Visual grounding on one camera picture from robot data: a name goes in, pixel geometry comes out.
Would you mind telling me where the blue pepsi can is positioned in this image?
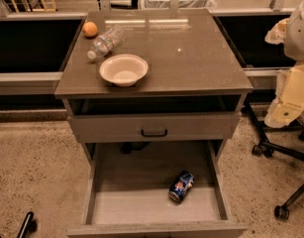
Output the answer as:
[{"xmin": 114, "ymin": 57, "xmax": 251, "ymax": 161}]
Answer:
[{"xmin": 168, "ymin": 171, "xmax": 195, "ymax": 203}]

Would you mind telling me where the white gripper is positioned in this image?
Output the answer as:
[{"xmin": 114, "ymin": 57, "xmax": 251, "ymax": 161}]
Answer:
[{"xmin": 264, "ymin": 18, "xmax": 304, "ymax": 128}]

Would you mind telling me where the black chair leg left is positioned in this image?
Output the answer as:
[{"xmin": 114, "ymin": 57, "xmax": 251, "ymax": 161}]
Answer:
[{"xmin": 0, "ymin": 211, "xmax": 38, "ymax": 238}]

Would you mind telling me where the white wire basket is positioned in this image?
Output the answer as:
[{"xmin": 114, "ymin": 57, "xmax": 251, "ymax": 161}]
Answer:
[{"xmin": 138, "ymin": 0, "xmax": 216, "ymax": 10}]

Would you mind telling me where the open bottom drawer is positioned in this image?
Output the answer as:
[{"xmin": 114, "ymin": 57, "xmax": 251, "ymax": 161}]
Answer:
[{"xmin": 67, "ymin": 141, "xmax": 247, "ymax": 238}]

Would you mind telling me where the grey drawer cabinet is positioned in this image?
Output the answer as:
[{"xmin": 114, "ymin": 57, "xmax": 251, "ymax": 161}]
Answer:
[{"xmin": 53, "ymin": 8, "xmax": 254, "ymax": 238}]

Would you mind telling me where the white bowl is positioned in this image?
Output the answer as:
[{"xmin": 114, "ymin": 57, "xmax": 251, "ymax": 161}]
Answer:
[{"xmin": 99, "ymin": 55, "xmax": 149, "ymax": 87}]

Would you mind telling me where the clear plastic water bottle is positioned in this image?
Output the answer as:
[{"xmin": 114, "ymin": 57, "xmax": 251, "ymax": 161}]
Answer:
[{"xmin": 87, "ymin": 25, "xmax": 125, "ymax": 60}]

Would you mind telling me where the black office chair base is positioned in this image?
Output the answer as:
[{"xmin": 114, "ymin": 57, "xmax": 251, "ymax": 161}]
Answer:
[{"xmin": 243, "ymin": 100, "xmax": 304, "ymax": 220}]

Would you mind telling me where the orange fruit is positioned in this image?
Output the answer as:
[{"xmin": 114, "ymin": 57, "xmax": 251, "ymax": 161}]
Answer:
[{"xmin": 82, "ymin": 22, "xmax": 98, "ymax": 38}]

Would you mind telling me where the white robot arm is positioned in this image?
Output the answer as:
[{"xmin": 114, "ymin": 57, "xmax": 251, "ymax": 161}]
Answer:
[{"xmin": 264, "ymin": 1, "xmax": 304, "ymax": 128}]

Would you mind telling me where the closed drawer with black handle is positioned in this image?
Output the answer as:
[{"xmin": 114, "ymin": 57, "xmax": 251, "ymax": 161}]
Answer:
[{"xmin": 68, "ymin": 112, "xmax": 241, "ymax": 143}]

